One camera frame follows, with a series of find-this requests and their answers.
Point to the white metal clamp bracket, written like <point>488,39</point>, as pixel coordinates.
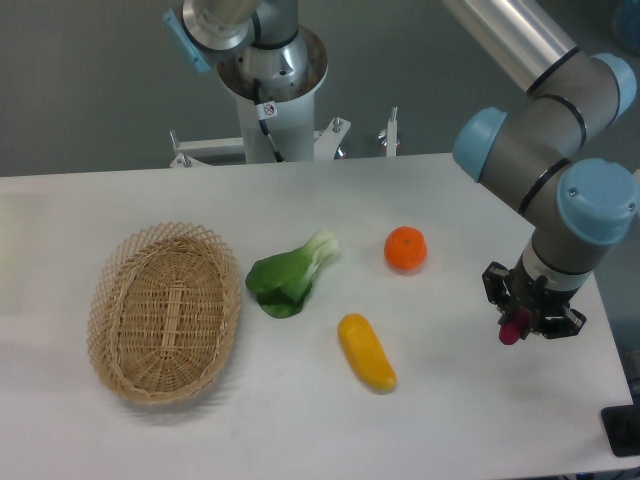
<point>388,138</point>

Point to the green bok choy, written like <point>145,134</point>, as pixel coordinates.
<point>282,282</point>

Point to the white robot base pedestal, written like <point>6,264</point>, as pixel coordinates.
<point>274,92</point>

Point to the orange tangerine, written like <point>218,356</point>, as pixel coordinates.
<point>405,248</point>

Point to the black device at table edge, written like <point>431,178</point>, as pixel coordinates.
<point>621,425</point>

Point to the red sweet potato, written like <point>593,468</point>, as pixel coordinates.
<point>514,326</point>

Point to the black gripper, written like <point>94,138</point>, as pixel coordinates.
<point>516,291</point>

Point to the oval woven wicker basket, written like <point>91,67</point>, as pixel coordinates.
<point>164,314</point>

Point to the yellow squash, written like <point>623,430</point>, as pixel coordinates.
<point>365,354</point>

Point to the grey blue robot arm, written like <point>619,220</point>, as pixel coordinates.
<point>579,209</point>

